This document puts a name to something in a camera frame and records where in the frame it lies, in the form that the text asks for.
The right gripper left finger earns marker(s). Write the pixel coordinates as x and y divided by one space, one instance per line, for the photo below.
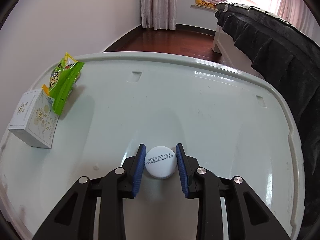
95 204

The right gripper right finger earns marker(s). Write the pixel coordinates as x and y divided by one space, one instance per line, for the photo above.
248 217

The white bottle cap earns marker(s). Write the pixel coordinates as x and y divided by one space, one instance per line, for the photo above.
160 162

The white grey cardboard box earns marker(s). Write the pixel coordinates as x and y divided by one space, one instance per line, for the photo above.
34 121

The yellow plastic piece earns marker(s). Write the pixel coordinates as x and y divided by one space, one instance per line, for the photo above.
45 89

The green snack packet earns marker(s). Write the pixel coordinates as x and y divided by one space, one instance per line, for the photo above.
61 82

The right pink curtain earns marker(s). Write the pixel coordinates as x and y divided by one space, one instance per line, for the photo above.
297 13

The pink curtain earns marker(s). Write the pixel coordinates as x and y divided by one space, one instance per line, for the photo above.
159 14
297 13

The yellow item on windowsill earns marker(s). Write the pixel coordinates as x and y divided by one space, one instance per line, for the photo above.
205 4

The left pink curtain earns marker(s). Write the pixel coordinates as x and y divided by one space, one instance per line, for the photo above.
159 14

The white bed frame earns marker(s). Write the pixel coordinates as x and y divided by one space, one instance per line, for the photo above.
233 57

